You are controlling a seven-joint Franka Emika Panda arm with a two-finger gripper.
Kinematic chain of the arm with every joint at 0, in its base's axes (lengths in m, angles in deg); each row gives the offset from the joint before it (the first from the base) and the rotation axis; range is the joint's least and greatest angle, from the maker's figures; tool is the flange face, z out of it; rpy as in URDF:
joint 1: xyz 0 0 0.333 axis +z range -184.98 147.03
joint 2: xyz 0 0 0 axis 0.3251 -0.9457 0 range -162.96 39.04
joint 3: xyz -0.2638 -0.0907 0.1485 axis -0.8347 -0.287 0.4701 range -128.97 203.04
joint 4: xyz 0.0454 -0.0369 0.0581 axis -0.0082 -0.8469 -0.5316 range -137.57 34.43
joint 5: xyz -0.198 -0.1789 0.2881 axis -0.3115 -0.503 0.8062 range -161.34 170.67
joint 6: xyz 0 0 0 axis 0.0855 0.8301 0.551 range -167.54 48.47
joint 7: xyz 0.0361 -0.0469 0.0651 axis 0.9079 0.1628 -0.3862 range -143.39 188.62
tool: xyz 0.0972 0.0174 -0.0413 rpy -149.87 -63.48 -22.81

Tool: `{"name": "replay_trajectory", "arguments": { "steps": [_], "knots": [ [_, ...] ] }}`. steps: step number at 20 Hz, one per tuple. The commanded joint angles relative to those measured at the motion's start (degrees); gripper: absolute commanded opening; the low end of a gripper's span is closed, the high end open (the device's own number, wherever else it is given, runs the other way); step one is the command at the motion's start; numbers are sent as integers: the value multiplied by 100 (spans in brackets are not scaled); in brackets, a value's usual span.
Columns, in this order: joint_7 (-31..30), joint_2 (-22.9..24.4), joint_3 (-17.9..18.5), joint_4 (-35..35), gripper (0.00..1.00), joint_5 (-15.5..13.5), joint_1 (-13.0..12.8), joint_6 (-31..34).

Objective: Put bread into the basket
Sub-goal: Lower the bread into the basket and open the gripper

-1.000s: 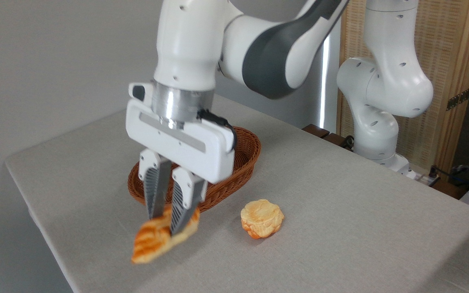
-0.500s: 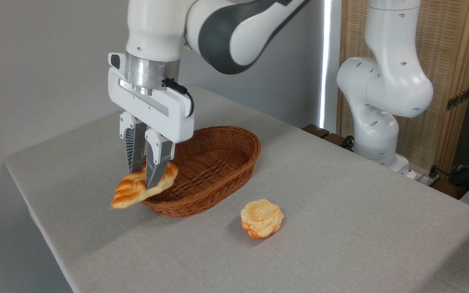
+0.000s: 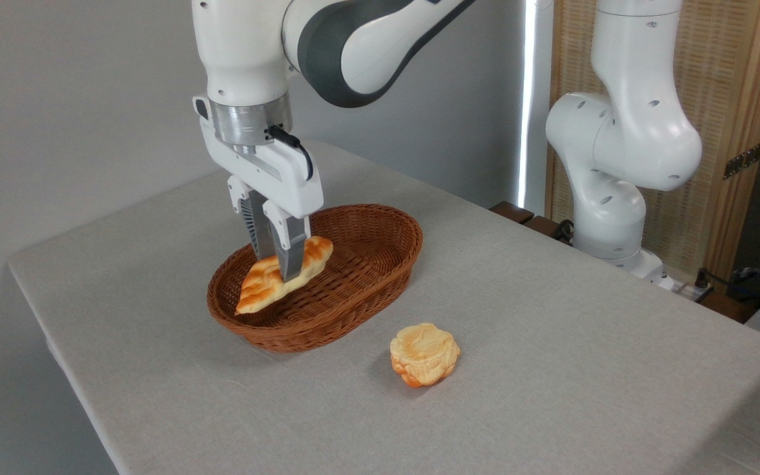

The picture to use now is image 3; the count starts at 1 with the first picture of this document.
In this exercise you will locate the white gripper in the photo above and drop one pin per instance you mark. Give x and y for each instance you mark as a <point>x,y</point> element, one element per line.
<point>281,185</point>

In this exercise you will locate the long braided bread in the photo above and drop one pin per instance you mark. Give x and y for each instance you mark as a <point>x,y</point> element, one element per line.
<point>261,284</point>

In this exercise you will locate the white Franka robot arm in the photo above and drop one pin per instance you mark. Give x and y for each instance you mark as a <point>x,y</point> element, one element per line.
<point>624,132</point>

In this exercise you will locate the brown wicker oval basket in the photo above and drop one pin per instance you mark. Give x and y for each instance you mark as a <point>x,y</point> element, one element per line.
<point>367,264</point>

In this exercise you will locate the round golden bread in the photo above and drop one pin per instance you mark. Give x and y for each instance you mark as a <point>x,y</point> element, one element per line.
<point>423,354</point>

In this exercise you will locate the dark brown wooden block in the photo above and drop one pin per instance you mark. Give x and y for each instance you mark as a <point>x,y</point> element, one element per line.
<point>541,226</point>
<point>512,212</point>

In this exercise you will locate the grey tablecloth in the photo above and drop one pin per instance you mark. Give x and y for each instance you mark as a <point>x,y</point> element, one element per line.
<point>551,363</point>

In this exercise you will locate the white power strip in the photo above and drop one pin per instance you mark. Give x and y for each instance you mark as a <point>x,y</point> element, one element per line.
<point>691,292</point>

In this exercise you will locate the dark metal screen hinge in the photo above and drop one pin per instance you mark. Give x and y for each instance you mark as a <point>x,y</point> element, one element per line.
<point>743,160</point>

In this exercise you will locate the wooden rattan folding screen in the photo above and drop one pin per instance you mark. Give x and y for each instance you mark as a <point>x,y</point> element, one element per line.
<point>723,66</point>

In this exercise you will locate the white vertical wall trim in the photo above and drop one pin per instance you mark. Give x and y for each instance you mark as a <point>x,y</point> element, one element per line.
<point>530,99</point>

